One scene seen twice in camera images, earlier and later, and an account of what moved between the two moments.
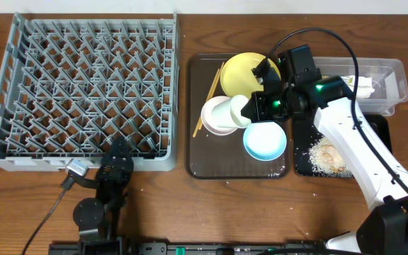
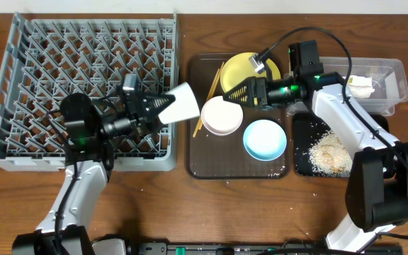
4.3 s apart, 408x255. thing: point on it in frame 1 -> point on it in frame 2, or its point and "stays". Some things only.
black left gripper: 114,170 -> 139,110
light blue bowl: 265,141 stays
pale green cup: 237,103 -> 184,106
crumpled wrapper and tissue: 364,87 stays
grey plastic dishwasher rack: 67,83 stays
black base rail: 137,248 stays
